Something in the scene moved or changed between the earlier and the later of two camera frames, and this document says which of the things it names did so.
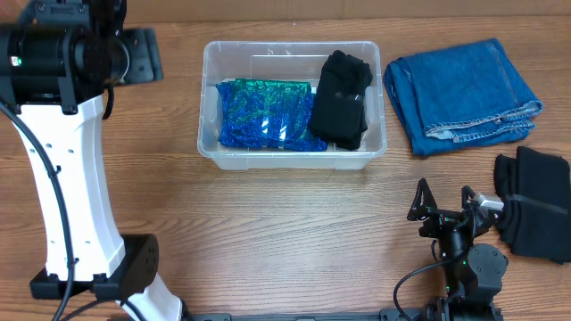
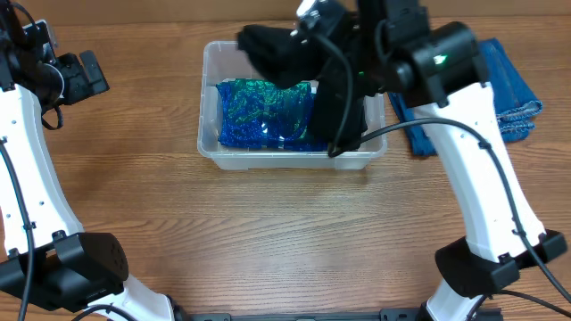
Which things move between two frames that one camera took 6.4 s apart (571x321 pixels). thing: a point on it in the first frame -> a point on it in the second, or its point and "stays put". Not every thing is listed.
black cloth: (536, 190) -> (280, 54)
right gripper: (437, 218) -> (336, 66)
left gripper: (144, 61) -> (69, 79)
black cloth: (338, 115) stays put
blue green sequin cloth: (268, 114) stays put
